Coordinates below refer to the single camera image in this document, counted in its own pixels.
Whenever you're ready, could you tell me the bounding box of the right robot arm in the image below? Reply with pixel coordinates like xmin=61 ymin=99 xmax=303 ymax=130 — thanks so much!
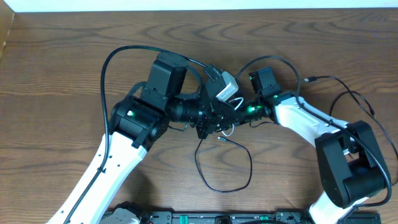
xmin=249 ymin=68 xmax=393 ymax=223

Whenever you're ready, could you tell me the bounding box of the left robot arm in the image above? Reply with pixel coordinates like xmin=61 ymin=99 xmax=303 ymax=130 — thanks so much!
xmin=49 ymin=51 xmax=239 ymax=223

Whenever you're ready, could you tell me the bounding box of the white USB cable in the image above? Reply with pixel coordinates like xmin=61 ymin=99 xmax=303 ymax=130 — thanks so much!
xmin=221 ymin=96 xmax=245 ymax=138

